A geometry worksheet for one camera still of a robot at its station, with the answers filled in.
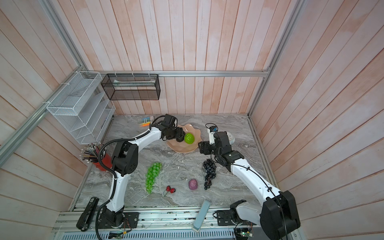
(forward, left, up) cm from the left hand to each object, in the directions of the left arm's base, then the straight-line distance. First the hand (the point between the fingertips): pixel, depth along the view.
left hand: (181, 136), depth 100 cm
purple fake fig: (-32, -8, -2) cm, 33 cm away
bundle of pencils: (-18, +50, +8) cm, 54 cm away
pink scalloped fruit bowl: (-5, 0, -6) cm, 8 cm away
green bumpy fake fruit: (-3, -5, 0) cm, 6 cm away
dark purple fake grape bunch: (-24, -18, -1) cm, 30 cm away
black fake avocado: (-4, 0, +7) cm, 8 cm away
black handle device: (-49, +46, -4) cm, 67 cm away
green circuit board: (-55, +29, -8) cm, 63 cm away
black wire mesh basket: (+31, +36, +18) cm, 50 cm away
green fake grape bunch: (-25, +16, -2) cm, 30 cm away
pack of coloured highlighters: (+17, +28, -5) cm, 33 cm away
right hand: (-13, -14, +11) cm, 22 cm away
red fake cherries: (-34, +6, -4) cm, 35 cm away
